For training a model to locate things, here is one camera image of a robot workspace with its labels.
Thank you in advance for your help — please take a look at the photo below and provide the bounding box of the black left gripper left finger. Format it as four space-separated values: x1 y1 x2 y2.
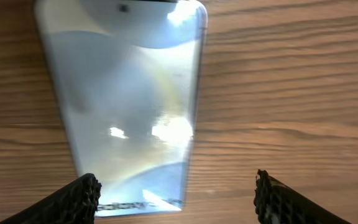
0 173 102 224

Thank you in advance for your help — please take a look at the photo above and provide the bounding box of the blue Galaxy smartphone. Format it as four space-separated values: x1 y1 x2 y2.
34 0 208 217

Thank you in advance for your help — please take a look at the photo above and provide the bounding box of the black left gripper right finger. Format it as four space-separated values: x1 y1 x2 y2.
254 169 350 224

